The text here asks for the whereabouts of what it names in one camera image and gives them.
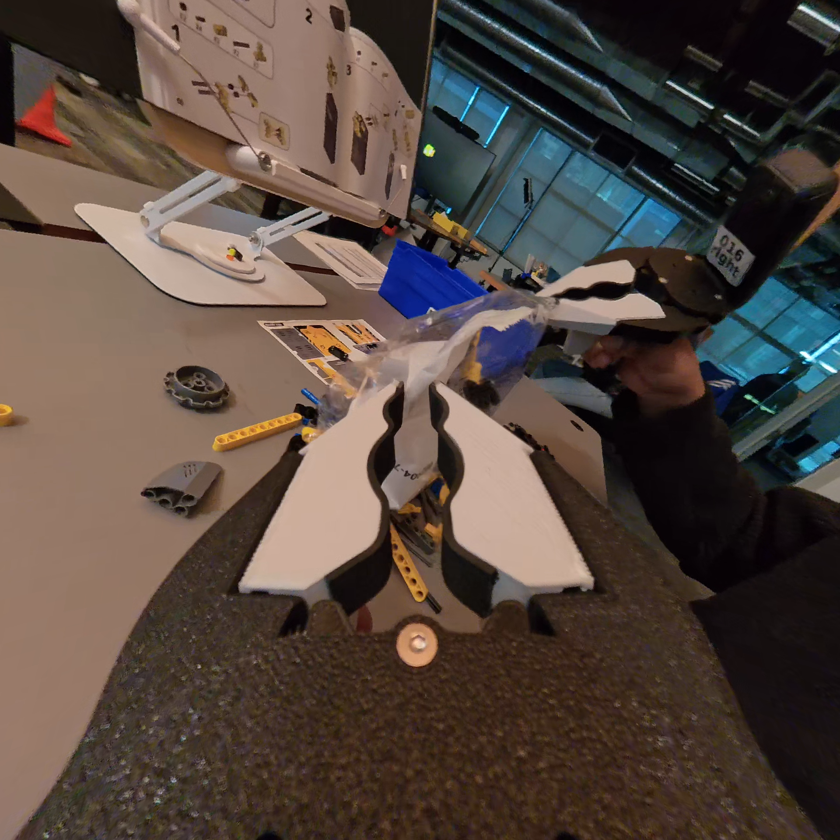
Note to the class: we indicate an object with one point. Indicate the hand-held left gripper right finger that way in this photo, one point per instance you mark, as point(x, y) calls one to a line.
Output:
point(518, 518)

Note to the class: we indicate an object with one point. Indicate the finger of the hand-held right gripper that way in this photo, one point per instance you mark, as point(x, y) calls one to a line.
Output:
point(600, 275)
point(610, 310)

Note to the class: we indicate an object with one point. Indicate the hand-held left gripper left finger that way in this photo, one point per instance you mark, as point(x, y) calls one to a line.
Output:
point(315, 518)

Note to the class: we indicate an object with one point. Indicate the blue plastic bin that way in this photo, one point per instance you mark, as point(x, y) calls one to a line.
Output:
point(420, 282)

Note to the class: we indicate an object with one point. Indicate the clear plastic bag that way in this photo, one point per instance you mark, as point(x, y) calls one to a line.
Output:
point(433, 348)

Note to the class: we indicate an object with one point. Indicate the person's right forearm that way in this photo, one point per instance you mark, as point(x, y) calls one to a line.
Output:
point(695, 472)

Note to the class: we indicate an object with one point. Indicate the person's right hand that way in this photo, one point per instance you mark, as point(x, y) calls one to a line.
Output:
point(649, 371)

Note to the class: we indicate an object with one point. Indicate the pile of yellow black beams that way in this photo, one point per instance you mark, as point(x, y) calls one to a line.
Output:
point(417, 525)

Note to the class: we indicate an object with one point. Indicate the yellow long beam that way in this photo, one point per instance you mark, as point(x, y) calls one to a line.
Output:
point(256, 432)

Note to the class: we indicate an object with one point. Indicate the grey curved panel piece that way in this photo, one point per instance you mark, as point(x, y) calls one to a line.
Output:
point(184, 485)

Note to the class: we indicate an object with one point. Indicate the yellow printed leaflet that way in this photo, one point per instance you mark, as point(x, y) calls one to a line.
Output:
point(315, 344)

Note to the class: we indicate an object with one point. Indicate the grey gear wheel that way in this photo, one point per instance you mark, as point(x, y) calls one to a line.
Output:
point(197, 387)

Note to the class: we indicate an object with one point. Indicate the white paper sheet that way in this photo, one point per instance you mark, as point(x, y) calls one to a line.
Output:
point(348, 259)

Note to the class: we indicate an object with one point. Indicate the white book stand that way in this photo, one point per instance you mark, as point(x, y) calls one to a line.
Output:
point(275, 72)

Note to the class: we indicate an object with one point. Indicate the red cone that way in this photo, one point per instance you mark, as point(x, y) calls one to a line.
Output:
point(43, 118)

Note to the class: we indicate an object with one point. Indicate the wall screen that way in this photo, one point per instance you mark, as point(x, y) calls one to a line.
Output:
point(453, 164)

